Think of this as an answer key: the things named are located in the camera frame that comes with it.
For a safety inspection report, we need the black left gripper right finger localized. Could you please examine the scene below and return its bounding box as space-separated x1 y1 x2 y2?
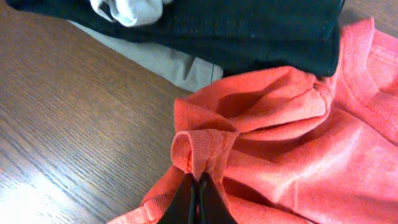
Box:
198 172 237 224

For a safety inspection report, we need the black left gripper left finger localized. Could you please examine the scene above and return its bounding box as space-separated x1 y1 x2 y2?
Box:
158 174 197 224

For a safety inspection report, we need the orange soccer t-shirt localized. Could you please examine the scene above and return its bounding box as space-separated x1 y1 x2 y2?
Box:
114 18 397 223

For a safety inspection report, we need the grey folded garment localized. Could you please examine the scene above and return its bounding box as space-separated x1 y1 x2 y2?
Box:
72 22 223 92

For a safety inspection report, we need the black folded garment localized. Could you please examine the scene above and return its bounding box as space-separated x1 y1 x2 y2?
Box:
7 0 344 77

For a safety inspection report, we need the white crumpled garment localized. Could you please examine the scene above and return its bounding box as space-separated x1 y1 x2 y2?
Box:
90 0 173 27

